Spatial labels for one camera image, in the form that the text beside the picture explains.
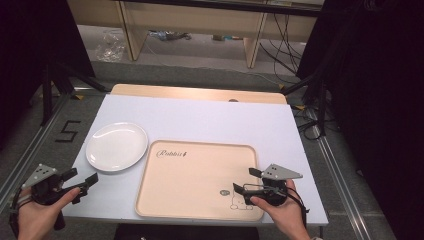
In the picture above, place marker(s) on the beige tray with cartoon print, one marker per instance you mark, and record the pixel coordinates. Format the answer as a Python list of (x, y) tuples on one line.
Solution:
[(193, 183)]

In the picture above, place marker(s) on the bluish clutter under desk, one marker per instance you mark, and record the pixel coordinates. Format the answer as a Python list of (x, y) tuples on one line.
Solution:
[(168, 35)]

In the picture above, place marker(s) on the black curtain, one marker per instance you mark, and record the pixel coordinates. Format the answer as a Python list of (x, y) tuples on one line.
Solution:
[(30, 50), (376, 100)]

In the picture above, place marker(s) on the white table cover board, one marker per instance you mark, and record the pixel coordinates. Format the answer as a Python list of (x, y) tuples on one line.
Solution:
[(206, 123)]

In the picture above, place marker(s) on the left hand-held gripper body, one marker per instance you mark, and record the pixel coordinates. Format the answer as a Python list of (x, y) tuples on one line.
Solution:
[(45, 191)]

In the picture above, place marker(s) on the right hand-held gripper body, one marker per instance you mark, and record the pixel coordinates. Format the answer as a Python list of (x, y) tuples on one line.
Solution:
[(275, 191)]

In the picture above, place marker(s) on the black metal stand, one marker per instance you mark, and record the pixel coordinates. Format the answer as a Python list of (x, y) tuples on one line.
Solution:
[(48, 90), (320, 100)]

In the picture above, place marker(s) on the person's right hand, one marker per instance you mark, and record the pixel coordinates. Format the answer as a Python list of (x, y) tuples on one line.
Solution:
[(286, 216)]

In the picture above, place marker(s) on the person's left hand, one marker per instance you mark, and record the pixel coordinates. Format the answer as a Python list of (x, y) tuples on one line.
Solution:
[(36, 216)]

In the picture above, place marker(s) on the light wooden desk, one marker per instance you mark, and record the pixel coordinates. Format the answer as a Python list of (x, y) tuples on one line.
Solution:
[(200, 20)]

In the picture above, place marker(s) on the white round plate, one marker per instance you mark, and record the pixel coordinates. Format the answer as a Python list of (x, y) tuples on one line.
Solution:
[(116, 146)]

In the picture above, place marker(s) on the clear plastic bag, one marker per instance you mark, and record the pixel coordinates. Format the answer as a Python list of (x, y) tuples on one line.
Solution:
[(109, 45)]

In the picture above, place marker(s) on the metal floor rail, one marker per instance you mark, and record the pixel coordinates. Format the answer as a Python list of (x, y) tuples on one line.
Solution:
[(340, 180), (30, 150)]

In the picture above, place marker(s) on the light wooden table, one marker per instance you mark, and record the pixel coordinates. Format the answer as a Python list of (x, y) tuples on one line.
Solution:
[(186, 92)]

